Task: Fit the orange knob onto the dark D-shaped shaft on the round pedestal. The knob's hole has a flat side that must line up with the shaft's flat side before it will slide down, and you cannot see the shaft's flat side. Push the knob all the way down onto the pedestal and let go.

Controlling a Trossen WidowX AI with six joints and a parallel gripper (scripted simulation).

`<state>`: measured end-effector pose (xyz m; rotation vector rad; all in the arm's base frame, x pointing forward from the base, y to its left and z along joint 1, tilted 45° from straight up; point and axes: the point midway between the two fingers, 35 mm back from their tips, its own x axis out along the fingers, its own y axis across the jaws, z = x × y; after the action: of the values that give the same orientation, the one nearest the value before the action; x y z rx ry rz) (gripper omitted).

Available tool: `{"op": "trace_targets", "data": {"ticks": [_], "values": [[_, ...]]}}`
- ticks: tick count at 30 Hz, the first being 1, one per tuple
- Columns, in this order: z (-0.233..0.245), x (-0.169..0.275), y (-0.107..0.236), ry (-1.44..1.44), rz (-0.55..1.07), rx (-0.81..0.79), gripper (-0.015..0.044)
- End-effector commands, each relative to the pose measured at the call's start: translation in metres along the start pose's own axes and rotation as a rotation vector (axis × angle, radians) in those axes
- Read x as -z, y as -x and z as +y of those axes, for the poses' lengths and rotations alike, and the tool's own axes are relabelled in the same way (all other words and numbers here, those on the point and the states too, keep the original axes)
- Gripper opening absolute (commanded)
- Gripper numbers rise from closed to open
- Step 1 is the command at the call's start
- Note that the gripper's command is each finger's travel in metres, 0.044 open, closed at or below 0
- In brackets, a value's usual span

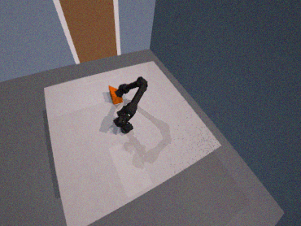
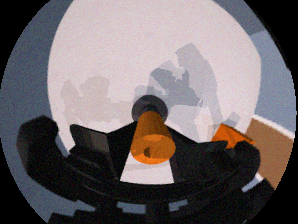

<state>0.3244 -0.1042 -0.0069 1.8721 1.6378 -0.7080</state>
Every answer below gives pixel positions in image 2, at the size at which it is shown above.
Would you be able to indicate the orange knob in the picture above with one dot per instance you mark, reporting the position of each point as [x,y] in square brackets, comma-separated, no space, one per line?
[152,142]

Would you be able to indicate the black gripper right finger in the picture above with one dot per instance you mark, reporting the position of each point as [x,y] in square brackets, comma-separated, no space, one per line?
[189,154]

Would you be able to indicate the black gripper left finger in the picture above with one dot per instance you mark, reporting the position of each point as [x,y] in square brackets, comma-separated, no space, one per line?
[115,145]

